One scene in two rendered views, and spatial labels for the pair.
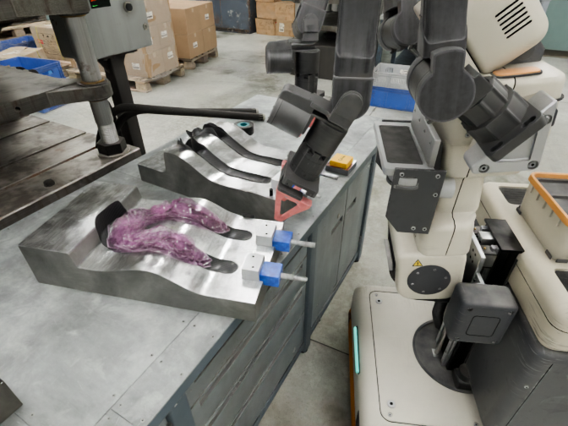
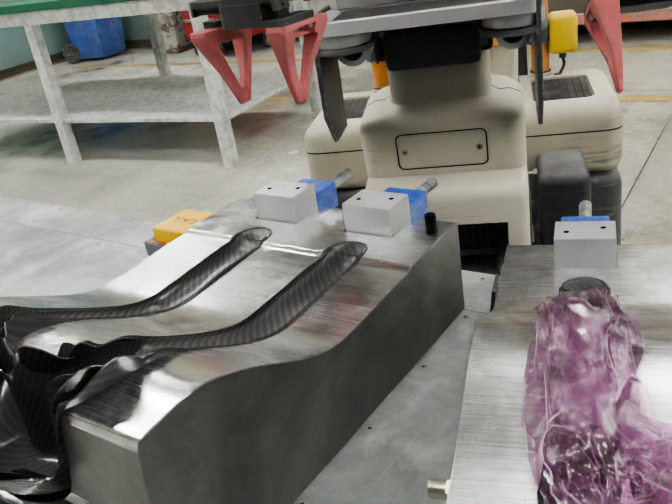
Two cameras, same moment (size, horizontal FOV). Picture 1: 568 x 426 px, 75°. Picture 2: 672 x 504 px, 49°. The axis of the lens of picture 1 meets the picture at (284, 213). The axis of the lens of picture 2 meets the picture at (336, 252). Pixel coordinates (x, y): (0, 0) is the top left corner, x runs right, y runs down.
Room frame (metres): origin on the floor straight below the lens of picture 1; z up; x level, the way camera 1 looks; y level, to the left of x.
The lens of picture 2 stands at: (0.78, 0.63, 1.17)
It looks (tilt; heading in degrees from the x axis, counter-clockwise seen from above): 25 degrees down; 279
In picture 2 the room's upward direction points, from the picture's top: 9 degrees counter-clockwise
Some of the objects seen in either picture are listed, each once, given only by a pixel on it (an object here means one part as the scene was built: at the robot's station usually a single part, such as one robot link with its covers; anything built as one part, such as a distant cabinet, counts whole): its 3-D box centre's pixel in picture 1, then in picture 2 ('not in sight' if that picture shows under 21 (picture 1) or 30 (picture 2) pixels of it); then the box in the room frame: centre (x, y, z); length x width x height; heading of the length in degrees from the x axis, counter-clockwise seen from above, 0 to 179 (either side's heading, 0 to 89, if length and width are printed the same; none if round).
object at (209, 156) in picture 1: (228, 150); (172, 300); (0.98, 0.16, 0.92); 0.35 x 0.16 x 0.09; 61
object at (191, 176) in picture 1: (227, 162); (164, 362); (1.00, 0.17, 0.87); 0.50 x 0.26 x 0.14; 61
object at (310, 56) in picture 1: (304, 60); not in sight; (0.92, -0.05, 1.18); 0.07 x 0.06 x 0.07; 99
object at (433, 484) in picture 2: not in sight; (444, 489); (0.79, 0.29, 0.84); 0.02 x 0.01 x 0.02; 168
